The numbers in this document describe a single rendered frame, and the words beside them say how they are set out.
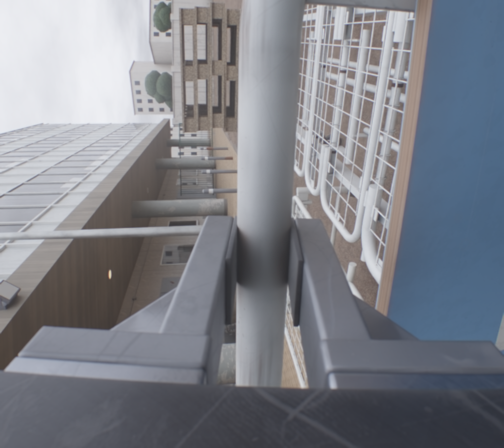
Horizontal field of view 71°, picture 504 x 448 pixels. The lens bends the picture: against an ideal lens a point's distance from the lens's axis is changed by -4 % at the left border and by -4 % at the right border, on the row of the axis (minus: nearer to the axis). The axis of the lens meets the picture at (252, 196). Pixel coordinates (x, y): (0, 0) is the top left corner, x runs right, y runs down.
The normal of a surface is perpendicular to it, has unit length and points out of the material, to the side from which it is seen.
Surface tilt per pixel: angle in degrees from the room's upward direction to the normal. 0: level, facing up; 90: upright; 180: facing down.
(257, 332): 73
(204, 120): 90
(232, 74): 90
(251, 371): 62
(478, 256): 90
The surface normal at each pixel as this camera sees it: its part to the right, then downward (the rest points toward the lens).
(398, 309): 0.15, 0.29
